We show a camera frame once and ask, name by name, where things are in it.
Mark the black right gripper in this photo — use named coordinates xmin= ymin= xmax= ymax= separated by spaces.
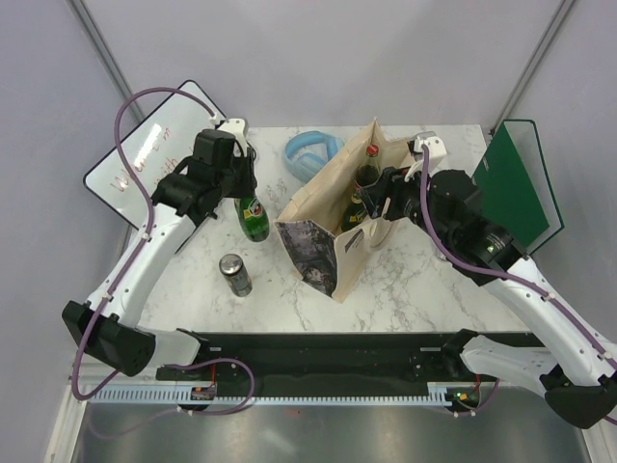
xmin=356 ymin=159 xmax=454 ymax=248

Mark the Coca-Cola glass bottle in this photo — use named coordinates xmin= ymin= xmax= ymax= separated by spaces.
xmin=355 ymin=144 xmax=381 ymax=187

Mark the green Perrier bottle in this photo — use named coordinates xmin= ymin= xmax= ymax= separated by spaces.
xmin=340 ymin=191 xmax=368 ymax=232
xmin=234 ymin=196 xmax=270 ymax=242

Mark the cream canvas Monet tote bag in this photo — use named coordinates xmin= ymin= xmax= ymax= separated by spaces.
xmin=274 ymin=122 xmax=412 ymax=303

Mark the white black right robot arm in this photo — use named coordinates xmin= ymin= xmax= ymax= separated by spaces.
xmin=360 ymin=168 xmax=616 ymax=429

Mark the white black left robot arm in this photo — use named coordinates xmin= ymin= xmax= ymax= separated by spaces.
xmin=62 ymin=119 xmax=256 ymax=379

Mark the white dry-erase board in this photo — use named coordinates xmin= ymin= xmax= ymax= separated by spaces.
xmin=83 ymin=80 xmax=226 ymax=229

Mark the black Schweppes drink can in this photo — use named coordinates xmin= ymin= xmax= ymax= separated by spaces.
xmin=219 ymin=254 xmax=253 ymax=297

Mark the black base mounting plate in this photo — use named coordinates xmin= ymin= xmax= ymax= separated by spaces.
xmin=156 ymin=329 xmax=475 ymax=395

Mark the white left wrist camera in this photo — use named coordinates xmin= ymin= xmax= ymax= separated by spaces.
xmin=215 ymin=118 xmax=248 ymax=157

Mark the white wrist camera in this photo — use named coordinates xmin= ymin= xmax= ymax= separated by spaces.
xmin=215 ymin=118 xmax=248 ymax=157
xmin=405 ymin=131 xmax=448 ymax=181

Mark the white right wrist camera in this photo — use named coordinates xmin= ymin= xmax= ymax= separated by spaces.
xmin=405 ymin=131 xmax=448 ymax=181

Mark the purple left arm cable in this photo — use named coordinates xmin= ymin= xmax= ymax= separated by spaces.
xmin=70 ymin=86 xmax=218 ymax=401

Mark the green ring binder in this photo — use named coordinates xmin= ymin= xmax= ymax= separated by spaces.
xmin=472 ymin=119 xmax=564 ymax=255

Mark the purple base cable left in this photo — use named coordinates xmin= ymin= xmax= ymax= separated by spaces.
xmin=86 ymin=357 xmax=256 ymax=441

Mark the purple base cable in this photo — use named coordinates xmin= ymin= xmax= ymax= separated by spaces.
xmin=86 ymin=357 xmax=256 ymax=441
xmin=433 ymin=373 xmax=499 ymax=419

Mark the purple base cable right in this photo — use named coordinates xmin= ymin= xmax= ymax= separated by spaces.
xmin=433 ymin=373 xmax=499 ymax=419

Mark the light blue slotted cable duct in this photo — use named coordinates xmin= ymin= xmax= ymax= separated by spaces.
xmin=91 ymin=382 xmax=452 ymax=407

